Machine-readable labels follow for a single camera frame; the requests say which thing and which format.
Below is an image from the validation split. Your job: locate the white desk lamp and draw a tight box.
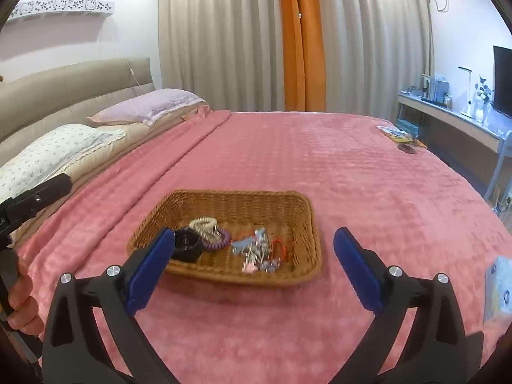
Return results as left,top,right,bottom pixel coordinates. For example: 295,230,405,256
458,65,483,118

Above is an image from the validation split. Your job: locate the lilac pillow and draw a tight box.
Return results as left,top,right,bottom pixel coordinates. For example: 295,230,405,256
86,89,206,126

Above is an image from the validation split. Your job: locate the white floral pillow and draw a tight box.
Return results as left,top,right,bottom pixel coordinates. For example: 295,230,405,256
0,123,126,204

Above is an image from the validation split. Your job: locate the beige spiral hair tie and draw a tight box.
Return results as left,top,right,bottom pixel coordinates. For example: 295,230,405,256
189,216,219,233

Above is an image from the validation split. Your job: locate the person's left hand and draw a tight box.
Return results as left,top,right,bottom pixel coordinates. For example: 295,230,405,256
6,260,44,334

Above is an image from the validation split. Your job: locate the blue and white packet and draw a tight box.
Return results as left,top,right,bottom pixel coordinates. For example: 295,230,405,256
483,256,512,326

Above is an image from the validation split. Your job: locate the black hair tie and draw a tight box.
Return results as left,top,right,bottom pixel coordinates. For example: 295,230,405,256
172,227,204,264

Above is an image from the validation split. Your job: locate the dark round item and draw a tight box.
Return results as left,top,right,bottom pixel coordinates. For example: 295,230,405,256
399,142,428,156

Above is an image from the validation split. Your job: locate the thin white cable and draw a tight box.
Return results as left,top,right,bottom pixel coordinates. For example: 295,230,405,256
125,57,141,88

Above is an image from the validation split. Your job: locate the white wall shelf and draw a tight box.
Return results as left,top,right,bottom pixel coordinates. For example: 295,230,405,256
8,0,116,22

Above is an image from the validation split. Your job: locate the purple spiral hair tie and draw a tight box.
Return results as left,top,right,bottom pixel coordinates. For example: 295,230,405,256
202,228,232,249

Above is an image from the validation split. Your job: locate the row of books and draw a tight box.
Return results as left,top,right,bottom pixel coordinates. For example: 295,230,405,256
422,73,452,102

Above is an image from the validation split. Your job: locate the black television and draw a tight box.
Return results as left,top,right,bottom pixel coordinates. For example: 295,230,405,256
492,45,512,118

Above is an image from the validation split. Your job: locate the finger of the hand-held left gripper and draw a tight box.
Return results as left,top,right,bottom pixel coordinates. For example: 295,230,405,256
0,173,73,230

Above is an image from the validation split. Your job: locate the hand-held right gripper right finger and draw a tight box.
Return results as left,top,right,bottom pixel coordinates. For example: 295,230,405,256
333,227,484,384

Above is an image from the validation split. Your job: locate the red string bracelet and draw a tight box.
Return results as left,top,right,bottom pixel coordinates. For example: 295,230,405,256
270,237,289,262

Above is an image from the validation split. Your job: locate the booklet on bed corner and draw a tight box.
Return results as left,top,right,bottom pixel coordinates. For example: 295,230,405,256
376,125,412,145

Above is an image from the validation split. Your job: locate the light blue hair clip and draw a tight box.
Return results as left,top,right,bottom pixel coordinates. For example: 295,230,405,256
231,228,267,256

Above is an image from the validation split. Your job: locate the beige padded headboard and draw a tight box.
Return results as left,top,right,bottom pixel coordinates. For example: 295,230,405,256
0,56,156,155

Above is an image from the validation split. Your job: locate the teal box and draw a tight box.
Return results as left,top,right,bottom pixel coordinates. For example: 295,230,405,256
398,116,425,137

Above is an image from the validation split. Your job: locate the silver hair clips pile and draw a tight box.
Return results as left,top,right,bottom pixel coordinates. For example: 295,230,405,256
244,234,281,273

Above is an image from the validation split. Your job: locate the grey curtain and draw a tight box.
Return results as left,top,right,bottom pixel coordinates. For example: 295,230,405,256
158,0,289,113
318,0,435,123

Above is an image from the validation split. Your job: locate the grey desk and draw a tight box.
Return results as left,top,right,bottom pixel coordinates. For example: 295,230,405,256
396,90,512,212

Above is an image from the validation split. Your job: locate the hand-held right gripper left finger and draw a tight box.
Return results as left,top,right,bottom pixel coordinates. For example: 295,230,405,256
40,227,177,384

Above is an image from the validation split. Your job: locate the orange curtain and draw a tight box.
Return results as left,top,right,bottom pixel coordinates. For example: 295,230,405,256
277,0,326,113

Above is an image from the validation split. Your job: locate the brown wicker basket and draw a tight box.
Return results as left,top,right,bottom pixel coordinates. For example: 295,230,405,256
127,189,323,287

